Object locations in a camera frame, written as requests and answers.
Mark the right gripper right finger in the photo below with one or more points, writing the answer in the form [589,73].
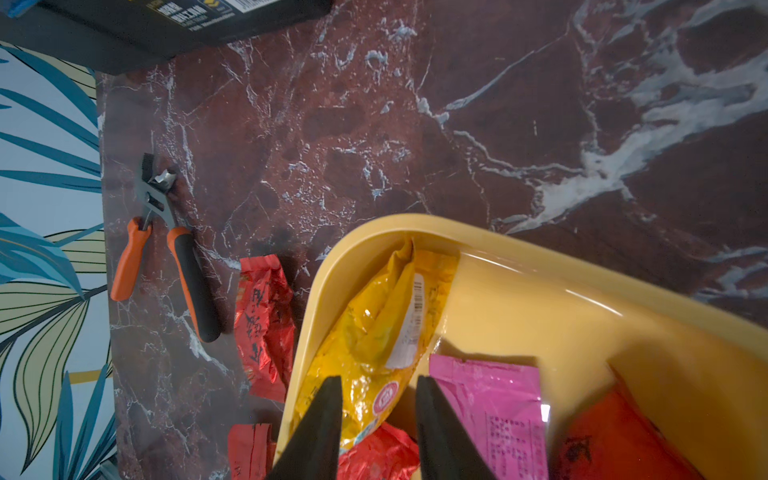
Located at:
[446,450]

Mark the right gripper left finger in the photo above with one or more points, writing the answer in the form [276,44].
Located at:
[313,450]

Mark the yellow tea bag with labels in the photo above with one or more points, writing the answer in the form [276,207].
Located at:
[377,342]

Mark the yellow plastic storage box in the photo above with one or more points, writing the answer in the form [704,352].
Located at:
[697,372]

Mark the orange handled pliers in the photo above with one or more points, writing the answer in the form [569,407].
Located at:
[152,191]

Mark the yellow black toolbox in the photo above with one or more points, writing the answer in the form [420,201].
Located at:
[115,37]

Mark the red crinkled tea bag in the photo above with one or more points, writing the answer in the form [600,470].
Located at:
[264,328]

